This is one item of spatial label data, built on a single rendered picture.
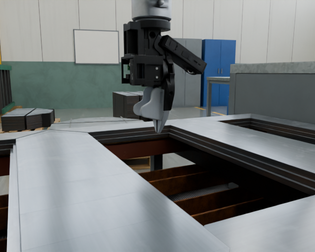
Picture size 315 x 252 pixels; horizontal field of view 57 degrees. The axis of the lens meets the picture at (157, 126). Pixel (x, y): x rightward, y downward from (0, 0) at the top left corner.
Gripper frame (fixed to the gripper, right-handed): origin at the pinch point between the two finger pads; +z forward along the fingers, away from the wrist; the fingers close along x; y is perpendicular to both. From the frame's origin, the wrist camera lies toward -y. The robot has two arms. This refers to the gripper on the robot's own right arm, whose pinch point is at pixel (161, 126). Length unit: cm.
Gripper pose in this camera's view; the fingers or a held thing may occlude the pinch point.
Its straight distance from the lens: 59.4
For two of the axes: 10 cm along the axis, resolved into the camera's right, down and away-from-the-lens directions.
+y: -9.0, 0.8, -4.3
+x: 4.4, 1.6, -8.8
